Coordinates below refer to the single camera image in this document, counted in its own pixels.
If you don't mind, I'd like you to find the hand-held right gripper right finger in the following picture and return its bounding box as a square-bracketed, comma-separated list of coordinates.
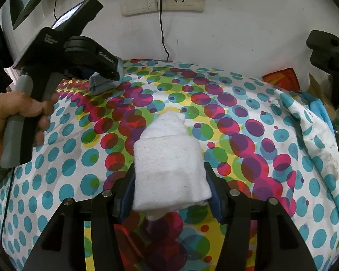
[203, 162, 320, 271]

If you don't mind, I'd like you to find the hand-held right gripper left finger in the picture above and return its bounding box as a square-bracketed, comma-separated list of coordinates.
[23, 165, 136, 271]

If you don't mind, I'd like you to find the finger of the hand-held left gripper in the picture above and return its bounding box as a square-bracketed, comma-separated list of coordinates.
[82, 42, 124, 81]
[64, 66, 91, 79]

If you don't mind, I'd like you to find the light blue sock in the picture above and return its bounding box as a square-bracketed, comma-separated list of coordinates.
[88, 72, 122, 96]

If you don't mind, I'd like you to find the person's left hand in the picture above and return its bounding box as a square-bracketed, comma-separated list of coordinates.
[0, 91, 59, 168]

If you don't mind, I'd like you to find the polka dot tablecloth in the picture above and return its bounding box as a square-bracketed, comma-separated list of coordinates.
[0, 58, 339, 271]

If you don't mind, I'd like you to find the blue cloth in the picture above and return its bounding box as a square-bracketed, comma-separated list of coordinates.
[307, 92, 335, 132]

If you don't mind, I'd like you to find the red packet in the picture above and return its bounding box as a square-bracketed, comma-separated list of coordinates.
[262, 68, 300, 93]

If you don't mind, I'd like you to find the black clamp stand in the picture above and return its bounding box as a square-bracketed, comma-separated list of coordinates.
[306, 30, 339, 108]

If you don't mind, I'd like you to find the white wall socket plate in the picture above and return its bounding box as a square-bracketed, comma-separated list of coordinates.
[119, 0, 159, 17]

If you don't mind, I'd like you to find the black adapter cable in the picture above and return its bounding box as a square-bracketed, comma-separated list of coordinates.
[158, 0, 170, 61]

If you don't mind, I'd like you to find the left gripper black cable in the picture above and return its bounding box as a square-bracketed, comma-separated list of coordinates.
[0, 166, 17, 245]

